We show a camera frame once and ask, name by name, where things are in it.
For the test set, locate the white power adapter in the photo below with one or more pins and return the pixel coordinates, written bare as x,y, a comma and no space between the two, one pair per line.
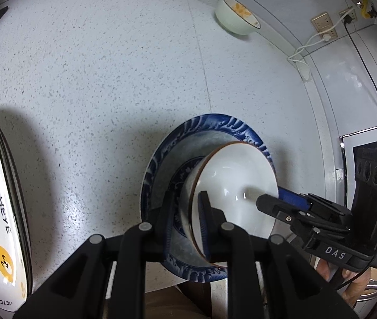
304,72

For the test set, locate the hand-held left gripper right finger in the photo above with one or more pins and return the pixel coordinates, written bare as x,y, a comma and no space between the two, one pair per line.
204,229

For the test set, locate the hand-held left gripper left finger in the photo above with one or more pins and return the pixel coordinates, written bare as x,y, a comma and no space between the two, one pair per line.
168,229

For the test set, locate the wall socket with black plug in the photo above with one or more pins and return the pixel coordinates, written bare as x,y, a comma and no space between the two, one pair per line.
348,15

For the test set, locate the pale green bowl yellow flower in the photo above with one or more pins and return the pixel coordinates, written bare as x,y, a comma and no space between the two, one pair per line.
233,23

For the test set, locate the small white bowl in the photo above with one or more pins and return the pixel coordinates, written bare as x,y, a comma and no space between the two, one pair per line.
235,179

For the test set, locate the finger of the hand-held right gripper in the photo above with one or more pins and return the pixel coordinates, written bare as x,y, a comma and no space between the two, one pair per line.
275,206
293,197

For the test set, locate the person's right hand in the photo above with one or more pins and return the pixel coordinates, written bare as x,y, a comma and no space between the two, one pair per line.
354,290

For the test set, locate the white microwave oven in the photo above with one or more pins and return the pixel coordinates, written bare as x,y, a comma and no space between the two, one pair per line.
347,172

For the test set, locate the blue patterned bowl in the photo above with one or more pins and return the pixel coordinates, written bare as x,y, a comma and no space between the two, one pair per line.
175,159

